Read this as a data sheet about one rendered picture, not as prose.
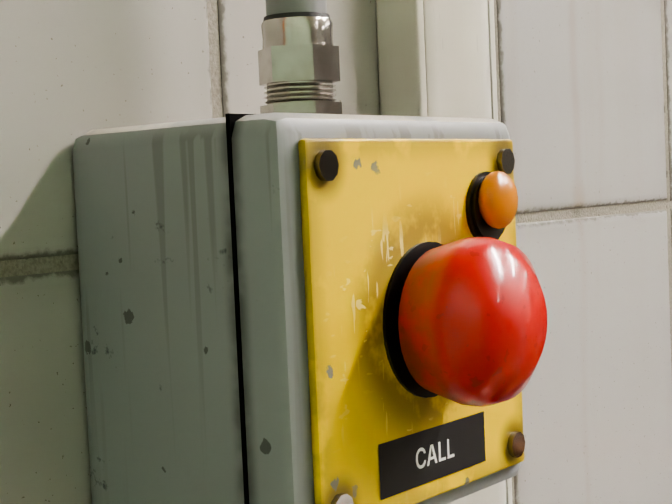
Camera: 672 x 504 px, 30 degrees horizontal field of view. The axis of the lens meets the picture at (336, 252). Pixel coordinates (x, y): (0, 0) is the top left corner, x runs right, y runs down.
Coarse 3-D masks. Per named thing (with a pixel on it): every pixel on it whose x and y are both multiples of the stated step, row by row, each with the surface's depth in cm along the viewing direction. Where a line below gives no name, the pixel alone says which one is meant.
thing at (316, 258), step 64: (128, 128) 30; (192, 128) 28; (256, 128) 27; (320, 128) 28; (384, 128) 30; (448, 128) 32; (128, 192) 30; (192, 192) 28; (256, 192) 27; (320, 192) 27; (384, 192) 29; (448, 192) 31; (128, 256) 30; (192, 256) 28; (256, 256) 27; (320, 256) 27; (384, 256) 29; (128, 320) 30; (192, 320) 29; (256, 320) 27; (320, 320) 27; (384, 320) 29; (128, 384) 30; (192, 384) 29; (256, 384) 27; (320, 384) 27; (384, 384) 29; (128, 448) 30; (192, 448) 29; (256, 448) 28; (320, 448) 27; (384, 448) 29; (448, 448) 31; (512, 448) 33
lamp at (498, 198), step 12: (492, 180) 32; (504, 180) 32; (480, 192) 32; (492, 192) 32; (504, 192) 32; (516, 192) 32; (480, 204) 32; (492, 204) 32; (504, 204) 32; (516, 204) 32; (492, 216) 32; (504, 216) 32
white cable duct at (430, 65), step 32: (384, 0) 41; (416, 0) 40; (448, 0) 41; (480, 0) 43; (384, 32) 41; (416, 32) 40; (448, 32) 41; (480, 32) 43; (384, 64) 41; (416, 64) 40; (448, 64) 41; (480, 64) 43; (384, 96) 41; (416, 96) 40; (448, 96) 41; (480, 96) 43
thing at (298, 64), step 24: (288, 0) 32; (312, 0) 32; (264, 24) 32; (288, 24) 32; (312, 24) 32; (264, 48) 32; (288, 48) 32; (312, 48) 32; (336, 48) 32; (264, 72) 32; (288, 72) 32; (312, 72) 32; (336, 72) 32; (288, 96) 32; (312, 96) 32
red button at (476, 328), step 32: (448, 256) 29; (480, 256) 28; (512, 256) 29; (416, 288) 29; (448, 288) 28; (480, 288) 28; (512, 288) 29; (416, 320) 28; (448, 320) 28; (480, 320) 28; (512, 320) 28; (544, 320) 30; (416, 352) 29; (448, 352) 28; (480, 352) 28; (512, 352) 29; (448, 384) 29; (480, 384) 28; (512, 384) 29
